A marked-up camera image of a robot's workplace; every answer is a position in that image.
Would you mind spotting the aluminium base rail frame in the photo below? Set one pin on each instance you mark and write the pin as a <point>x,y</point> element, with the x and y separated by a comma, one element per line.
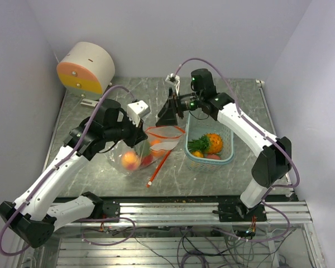
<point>201,213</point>

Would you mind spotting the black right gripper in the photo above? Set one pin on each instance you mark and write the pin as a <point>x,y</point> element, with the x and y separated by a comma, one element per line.
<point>167,115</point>

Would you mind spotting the pink toy fruit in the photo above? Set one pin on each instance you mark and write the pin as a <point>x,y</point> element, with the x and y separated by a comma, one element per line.
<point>212,156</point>

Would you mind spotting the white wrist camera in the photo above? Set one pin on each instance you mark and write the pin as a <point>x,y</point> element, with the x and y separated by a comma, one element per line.
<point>174,80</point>
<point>136,111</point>

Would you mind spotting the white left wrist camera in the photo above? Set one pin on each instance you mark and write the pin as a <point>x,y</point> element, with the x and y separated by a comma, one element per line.
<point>136,111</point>

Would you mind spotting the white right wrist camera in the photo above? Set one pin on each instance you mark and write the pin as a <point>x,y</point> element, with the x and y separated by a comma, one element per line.
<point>174,80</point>

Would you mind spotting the red toy apple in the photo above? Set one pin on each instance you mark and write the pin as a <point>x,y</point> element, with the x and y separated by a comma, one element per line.
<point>146,161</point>

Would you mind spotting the light blue plastic basket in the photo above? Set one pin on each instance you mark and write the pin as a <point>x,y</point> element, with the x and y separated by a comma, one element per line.
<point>199,124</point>

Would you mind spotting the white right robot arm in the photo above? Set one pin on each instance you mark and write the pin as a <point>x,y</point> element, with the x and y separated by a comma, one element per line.
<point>273,153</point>

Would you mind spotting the toy pineapple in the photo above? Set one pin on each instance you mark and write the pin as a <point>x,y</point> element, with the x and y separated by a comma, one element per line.
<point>210,143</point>

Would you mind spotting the small yellow toy fruit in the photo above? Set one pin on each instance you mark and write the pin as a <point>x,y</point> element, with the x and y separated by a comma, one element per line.
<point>198,154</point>

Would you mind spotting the toy peach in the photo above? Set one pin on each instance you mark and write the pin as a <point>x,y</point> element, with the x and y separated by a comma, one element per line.
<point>130,161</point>

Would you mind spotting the white cylindrical drawer box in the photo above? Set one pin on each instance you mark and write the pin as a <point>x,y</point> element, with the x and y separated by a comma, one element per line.
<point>87,70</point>

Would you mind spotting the small white metal bracket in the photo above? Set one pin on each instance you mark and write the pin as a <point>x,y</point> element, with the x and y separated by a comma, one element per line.
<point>89,103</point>

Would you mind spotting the green yellow toy mango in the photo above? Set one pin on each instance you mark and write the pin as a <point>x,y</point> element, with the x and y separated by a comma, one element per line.
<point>144,148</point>

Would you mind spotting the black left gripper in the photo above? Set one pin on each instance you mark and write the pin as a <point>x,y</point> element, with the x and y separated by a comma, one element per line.
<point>137,134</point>

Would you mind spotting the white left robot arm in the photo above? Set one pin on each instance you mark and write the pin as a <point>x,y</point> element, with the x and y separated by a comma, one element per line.
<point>32,216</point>

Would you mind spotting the white corner bracket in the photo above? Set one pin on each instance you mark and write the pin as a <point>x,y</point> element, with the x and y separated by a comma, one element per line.
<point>260,83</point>

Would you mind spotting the toy orange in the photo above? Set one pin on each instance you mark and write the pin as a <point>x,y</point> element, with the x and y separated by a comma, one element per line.
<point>156,149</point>

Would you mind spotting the clear orange zip top bag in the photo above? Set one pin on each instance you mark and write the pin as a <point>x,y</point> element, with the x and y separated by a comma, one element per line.
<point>169,137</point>

